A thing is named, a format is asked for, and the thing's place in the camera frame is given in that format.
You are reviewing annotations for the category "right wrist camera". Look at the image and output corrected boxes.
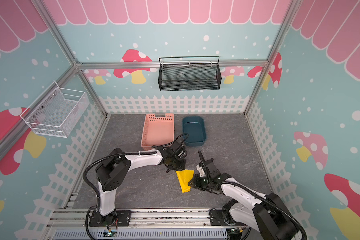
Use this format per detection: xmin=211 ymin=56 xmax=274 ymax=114
xmin=197 ymin=164 xmax=206 ymax=178

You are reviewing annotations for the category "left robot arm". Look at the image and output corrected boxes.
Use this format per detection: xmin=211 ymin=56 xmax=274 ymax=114
xmin=83 ymin=134 xmax=189 ymax=217

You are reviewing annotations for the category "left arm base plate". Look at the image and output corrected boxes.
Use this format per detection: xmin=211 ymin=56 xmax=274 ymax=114
xmin=89 ymin=210 xmax=132 ymax=227

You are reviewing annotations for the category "white wire wall basket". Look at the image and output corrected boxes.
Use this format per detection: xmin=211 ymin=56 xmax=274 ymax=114
xmin=20 ymin=82 xmax=90 ymax=138

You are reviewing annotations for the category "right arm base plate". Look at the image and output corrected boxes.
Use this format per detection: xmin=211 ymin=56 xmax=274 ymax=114
xmin=209 ymin=208 xmax=246 ymax=226

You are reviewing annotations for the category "aluminium mounting rail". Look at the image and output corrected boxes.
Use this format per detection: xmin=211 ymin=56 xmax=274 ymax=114
xmin=44 ymin=206 xmax=295 ymax=230

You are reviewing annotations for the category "black mesh wall basket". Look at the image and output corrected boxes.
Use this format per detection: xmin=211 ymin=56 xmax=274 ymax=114
xmin=158 ymin=56 xmax=222 ymax=92

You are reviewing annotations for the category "teal plastic tray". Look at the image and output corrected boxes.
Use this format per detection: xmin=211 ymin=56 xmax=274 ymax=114
xmin=182 ymin=116 xmax=207 ymax=147

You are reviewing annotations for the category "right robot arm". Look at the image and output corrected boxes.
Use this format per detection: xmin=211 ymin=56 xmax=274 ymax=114
xmin=189 ymin=150 xmax=308 ymax=240

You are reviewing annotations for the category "pink plastic basket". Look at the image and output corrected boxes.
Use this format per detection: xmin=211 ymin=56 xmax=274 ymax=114
xmin=141 ymin=113 xmax=175 ymax=151

